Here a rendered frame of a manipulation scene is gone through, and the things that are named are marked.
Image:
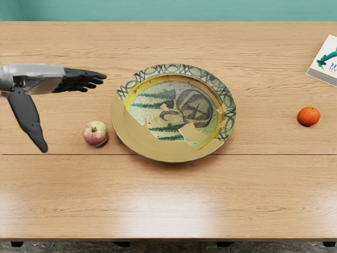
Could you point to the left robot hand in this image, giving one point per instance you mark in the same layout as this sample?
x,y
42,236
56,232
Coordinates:
x,y
31,76

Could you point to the patterned round plate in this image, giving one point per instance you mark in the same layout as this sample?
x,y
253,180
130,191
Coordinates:
x,y
168,116

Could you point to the red-green apple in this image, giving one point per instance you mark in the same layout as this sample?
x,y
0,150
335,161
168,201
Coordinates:
x,y
94,133

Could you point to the orange mandarin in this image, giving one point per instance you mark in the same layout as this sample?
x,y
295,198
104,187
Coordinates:
x,y
308,116

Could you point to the white paperback book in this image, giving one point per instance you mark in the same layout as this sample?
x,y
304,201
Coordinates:
x,y
326,63

